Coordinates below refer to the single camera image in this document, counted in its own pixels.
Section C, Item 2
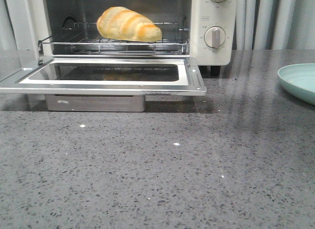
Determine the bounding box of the glass oven door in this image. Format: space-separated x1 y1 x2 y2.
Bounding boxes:
0 56 207 112

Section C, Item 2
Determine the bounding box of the yellow striped croissant bread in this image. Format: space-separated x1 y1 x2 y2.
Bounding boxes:
96 6 162 42

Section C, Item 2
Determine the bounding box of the lower oven knob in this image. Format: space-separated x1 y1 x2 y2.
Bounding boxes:
204 27 225 49

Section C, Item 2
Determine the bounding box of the white Toshiba toaster oven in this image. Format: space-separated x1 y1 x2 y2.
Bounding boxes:
4 0 237 82

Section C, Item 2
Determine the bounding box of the light green round plate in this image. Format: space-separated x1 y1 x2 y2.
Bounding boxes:
278 63 315 105

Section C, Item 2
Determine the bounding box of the metal oven wire rack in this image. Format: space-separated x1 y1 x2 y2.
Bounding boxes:
38 22 189 55

